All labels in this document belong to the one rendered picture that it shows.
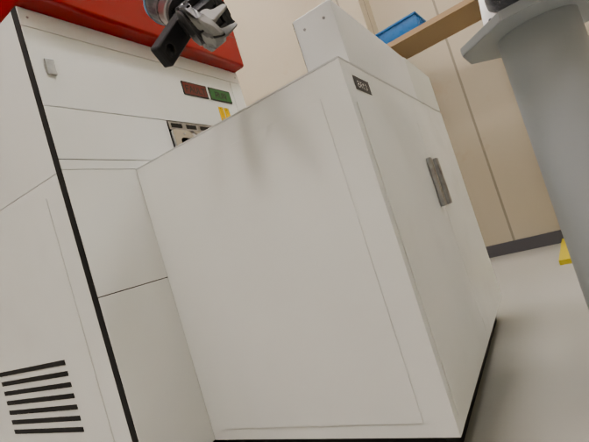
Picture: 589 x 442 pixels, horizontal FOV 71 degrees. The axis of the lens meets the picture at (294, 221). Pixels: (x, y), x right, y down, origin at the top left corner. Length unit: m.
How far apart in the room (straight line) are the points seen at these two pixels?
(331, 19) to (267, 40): 3.09
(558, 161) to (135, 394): 1.04
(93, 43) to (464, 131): 2.47
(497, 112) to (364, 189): 2.40
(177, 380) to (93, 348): 0.21
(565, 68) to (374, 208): 0.49
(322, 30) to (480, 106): 2.32
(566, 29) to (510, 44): 0.10
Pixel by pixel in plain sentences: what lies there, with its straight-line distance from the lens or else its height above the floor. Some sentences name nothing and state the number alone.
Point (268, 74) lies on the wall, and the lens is 3.96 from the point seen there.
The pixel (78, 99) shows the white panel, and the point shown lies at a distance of 1.19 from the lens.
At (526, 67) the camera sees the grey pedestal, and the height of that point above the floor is 0.71.
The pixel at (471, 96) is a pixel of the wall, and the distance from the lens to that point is 3.19.
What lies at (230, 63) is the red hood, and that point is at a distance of 1.69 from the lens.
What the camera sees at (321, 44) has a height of 0.88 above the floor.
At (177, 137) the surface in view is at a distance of 1.33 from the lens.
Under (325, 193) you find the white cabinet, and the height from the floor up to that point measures 0.58.
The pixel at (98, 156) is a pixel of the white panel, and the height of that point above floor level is 0.85.
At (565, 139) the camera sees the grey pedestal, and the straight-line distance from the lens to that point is 1.02.
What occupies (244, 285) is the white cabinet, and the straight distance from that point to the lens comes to 0.98.
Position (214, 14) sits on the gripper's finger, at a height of 0.93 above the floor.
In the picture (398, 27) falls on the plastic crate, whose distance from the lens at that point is 2.85.
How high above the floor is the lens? 0.51
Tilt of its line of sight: 3 degrees up
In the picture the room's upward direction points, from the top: 17 degrees counter-clockwise
